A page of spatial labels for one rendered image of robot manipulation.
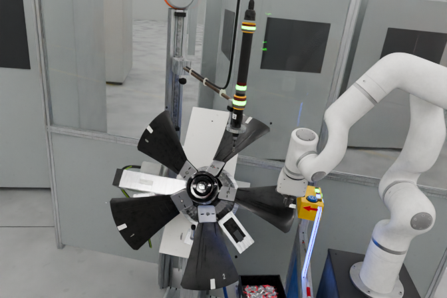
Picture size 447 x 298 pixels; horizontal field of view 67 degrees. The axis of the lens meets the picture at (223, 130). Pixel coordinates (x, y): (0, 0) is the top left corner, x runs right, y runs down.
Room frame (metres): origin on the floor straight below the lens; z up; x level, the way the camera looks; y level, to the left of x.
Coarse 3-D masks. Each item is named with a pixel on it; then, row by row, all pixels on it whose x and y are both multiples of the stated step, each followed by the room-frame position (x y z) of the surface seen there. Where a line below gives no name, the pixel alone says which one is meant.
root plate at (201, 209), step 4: (200, 208) 1.06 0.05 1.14; (204, 208) 1.08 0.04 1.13; (208, 208) 1.09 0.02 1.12; (212, 208) 1.10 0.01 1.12; (200, 212) 1.05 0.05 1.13; (204, 212) 1.06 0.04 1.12; (212, 212) 1.09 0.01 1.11; (200, 216) 1.04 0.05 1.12; (204, 216) 1.05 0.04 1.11; (208, 216) 1.07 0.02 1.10; (212, 216) 1.08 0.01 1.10; (200, 220) 1.03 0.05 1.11; (204, 220) 1.04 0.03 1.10; (208, 220) 1.06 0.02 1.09; (212, 220) 1.07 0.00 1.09
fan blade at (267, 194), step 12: (240, 192) 1.12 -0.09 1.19; (252, 192) 1.13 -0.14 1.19; (264, 192) 1.13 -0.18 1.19; (276, 192) 1.14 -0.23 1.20; (240, 204) 1.05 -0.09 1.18; (252, 204) 1.06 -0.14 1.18; (264, 204) 1.06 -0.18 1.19; (276, 204) 1.07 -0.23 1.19; (264, 216) 1.02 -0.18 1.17; (276, 216) 1.02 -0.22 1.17; (288, 216) 1.03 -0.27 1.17; (288, 228) 0.99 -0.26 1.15
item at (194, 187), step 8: (192, 176) 1.10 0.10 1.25; (200, 176) 1.11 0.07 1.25; (208, 176) 1.11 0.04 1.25; (192, 184) 1.09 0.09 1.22; (208, 184) 1.09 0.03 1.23; (216, 184) 1.08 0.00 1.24; (192, 192) 1.07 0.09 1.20; (200, 192) 1.07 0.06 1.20; (208, 192) 1.07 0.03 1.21; (216, 192) 1.07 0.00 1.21; (192, 200) 1.14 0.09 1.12; (200, 200) 1.05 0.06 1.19; (208, 200) 1.05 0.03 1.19; (216, 200) 1.14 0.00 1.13
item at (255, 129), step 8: (256, 120) 1.30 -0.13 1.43; (248, 128) 1.27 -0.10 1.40; (256, 128) 1.26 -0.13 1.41; (264, 128) 1.24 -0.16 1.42; (224, 136) 1.31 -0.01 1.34; (232, 136) 1.28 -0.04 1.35; (240, 136) 1.25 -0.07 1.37; (248, 136) 1.23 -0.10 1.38; (256, 136) 1.22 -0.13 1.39; (224, 144) 1.26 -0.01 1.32; (232, 144) 1.23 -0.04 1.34; (240, 144) 1.21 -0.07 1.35; (248, 144) 1.20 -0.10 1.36; (216, 152) 1.26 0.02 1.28; (224, 152) 1.22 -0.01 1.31; (232, 152) 1.19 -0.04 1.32; (216, 160) 1.22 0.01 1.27; (224, 160) 1.17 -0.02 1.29
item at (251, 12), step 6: (252, 0) 1.11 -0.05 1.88; (252, 6) 1.11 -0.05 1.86; (246, 12) 1.11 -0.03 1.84; (252, 12) 1.10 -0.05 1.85; (246, 18) 1.10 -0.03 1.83; (252, 18) 1.10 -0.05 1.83; (234, 108) 1.11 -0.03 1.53; (234, 114) 1.11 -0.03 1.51; (240, 114) 1.10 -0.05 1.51; (234, 120) 1.10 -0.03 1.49; (240, 120) 1.11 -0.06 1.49; (234, 126) 1.11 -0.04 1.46; (240, 126) 1.11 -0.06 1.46
